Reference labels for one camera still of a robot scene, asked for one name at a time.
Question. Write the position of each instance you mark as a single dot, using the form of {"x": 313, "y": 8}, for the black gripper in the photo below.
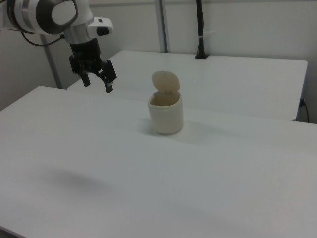
{"x": 85, "y": 53}

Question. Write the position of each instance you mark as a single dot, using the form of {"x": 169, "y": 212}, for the cream trash bin lid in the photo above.
{"x": 165, "y": 80}

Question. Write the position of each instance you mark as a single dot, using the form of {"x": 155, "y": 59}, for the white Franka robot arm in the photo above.
{"x": 29, "y": 15}

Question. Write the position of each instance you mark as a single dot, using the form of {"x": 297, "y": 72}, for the cream trash bin body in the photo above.
{"x": 166, "y": 116}

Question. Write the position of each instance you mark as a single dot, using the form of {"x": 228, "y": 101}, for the black table clamp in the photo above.
{"x": 200, "y": 24}

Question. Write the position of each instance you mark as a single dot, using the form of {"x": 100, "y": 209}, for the white side table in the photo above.
{"x": 235, "y": 81}

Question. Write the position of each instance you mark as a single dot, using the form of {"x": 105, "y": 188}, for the aluminium frame post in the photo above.
{"x": 163, "y": 24}
{"x": 50, "y": 62}

